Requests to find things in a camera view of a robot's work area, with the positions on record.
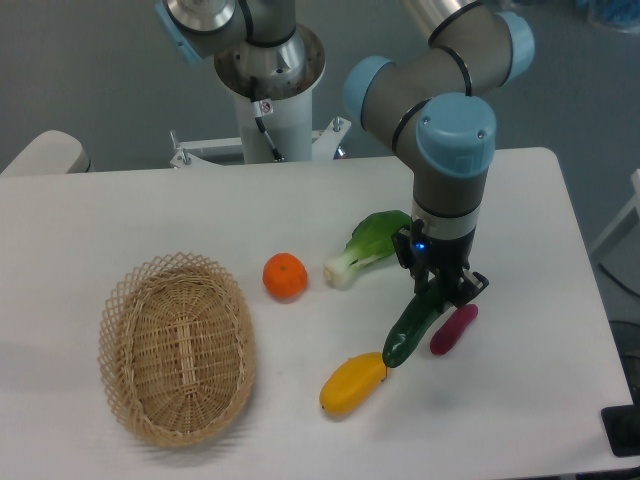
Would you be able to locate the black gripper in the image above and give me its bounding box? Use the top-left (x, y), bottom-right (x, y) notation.
top-left (392, 220), bottom-right (490, 308)

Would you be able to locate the dark green cucumber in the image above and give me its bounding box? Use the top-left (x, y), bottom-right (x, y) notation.
top-left (382, 287), bottom-right (447, 369)

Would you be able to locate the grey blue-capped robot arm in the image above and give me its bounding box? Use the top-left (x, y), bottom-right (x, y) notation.
top-left (156, 1), bottom-right (535, 306)

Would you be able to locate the purple sweet potato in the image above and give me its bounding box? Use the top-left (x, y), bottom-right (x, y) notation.
top-left (430, 304), bottom-right (479, 357)

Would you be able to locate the green bok choy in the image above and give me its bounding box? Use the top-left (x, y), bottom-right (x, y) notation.
top-left (323, 210), bottom-right (411, 289)

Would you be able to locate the yellow mango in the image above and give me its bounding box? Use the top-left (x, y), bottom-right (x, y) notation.
top-left (319, 352), bottom-right (388, 416)

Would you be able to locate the orange tangerine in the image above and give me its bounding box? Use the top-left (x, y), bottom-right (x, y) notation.
top-left (262, 252), bottom-right (308, 300)

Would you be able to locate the black device at table edge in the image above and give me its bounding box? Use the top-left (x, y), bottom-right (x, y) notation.
top-left (601, 405), bottom-right (639, 458)

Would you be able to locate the woven wicker basket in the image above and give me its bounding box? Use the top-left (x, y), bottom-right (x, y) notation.
top-left (98, 253), bottom-right (257, 447)

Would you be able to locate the white chair back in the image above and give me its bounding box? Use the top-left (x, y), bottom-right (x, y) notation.
top-left (1, 130), bottom-right (94, 178)

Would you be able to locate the white side table frame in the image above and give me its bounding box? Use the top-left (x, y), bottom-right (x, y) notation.
top-left (588, 170), bottom-right (639, 258)

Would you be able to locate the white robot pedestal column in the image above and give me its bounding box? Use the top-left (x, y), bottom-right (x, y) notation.
top-left (214, 24), bottom-right (326, 164)

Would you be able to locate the black cable on pedestal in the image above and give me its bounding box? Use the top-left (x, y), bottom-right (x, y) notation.
top-left (249, 75), bottom-right (286, 164)

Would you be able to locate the white metal base frame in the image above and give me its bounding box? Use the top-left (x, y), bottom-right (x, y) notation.
top-left (169, 116), bottom-right (352, 169)

